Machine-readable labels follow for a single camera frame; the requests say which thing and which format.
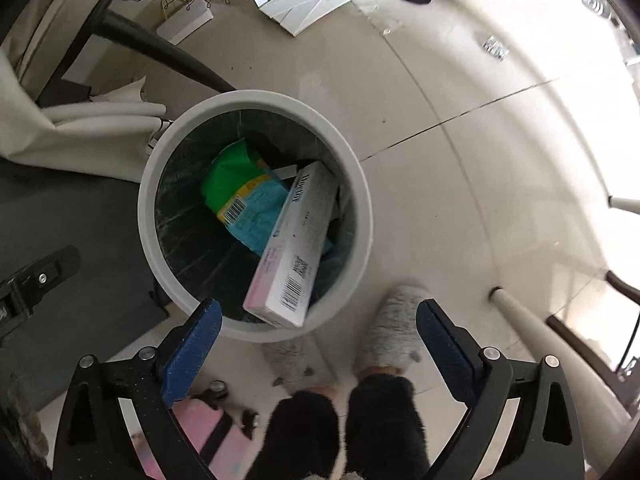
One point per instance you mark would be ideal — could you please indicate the black bin liner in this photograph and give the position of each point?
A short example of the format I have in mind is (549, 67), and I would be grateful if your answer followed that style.
(185, 240)

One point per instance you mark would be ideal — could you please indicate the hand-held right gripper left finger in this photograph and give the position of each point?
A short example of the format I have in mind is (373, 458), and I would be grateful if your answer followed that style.
(195, 355)

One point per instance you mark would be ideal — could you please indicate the white furniture leg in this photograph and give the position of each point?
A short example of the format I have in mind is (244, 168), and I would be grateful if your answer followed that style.
(535, 335)
(625, 203)

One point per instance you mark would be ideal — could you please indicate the green and blue packet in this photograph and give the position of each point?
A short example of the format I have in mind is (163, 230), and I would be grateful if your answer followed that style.
(235, 170)

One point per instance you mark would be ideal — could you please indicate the beige cloth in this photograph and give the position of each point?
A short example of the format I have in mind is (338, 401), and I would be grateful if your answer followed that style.
(25, 125)

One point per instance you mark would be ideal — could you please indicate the shiny silver object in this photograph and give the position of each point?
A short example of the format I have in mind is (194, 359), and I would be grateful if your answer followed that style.
(602, 7)

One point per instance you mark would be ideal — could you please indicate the pink suitcase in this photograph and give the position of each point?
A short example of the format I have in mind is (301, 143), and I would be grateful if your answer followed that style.
(200, 430)

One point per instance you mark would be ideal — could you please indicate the person in black fleece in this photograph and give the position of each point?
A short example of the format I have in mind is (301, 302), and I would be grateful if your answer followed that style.
(385, 430)

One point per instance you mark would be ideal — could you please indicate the grey fluffy slipper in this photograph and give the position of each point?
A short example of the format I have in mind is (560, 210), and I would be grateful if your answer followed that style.
(287, 360)
(395, 325)

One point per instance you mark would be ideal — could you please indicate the white round trash bin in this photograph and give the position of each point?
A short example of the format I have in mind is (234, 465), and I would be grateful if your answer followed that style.
(364, 210)

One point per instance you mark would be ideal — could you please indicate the person's left leg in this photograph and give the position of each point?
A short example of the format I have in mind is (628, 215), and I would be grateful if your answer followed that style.
(300, 440)

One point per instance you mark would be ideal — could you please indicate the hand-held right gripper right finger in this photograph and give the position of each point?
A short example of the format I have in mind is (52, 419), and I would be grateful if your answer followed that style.
(445, 352)

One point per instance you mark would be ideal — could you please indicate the white and pink box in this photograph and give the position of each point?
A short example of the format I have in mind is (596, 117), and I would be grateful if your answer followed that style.
(295, 240)

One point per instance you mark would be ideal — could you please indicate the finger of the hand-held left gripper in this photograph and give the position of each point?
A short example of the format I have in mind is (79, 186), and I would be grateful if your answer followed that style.
(45, 270)

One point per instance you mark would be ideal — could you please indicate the person's left forearm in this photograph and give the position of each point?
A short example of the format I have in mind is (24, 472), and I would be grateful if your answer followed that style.
(20, 425)

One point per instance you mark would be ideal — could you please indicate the grey chair with dark legs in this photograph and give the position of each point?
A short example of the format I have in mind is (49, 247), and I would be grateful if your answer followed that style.
(165, 54)

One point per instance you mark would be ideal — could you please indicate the silver blister pack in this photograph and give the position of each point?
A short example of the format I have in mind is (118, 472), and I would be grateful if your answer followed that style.
(495, 48)

